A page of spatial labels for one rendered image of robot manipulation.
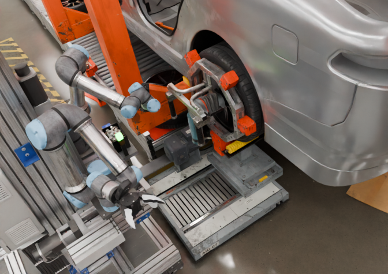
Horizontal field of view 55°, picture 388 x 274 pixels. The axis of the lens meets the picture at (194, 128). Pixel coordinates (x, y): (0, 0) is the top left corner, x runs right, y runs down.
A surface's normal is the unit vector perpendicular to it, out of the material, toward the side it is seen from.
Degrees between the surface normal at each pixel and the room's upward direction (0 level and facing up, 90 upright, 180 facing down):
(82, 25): 90
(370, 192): 1
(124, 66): 90
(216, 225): 0
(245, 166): 0
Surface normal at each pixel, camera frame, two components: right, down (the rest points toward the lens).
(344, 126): -0.55, 0.62
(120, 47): 0.53, 0.51
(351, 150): -0.31, 0.75
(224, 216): -0.15, -0.73
